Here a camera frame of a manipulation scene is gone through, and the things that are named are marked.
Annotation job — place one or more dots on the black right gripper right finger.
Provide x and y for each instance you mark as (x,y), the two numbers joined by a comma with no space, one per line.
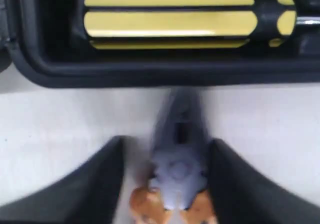
(242,195)

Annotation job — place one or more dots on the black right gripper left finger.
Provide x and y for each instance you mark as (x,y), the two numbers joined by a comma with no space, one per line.
(88,195)

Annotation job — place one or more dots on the pliers orange black handles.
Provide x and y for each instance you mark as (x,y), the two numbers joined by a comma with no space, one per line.
(178,180)

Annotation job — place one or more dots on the black plastic tool case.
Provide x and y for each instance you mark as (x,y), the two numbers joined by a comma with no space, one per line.
(47,42)

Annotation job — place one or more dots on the right yellow black screwdriver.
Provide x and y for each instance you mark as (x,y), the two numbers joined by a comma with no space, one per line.
(190,24)

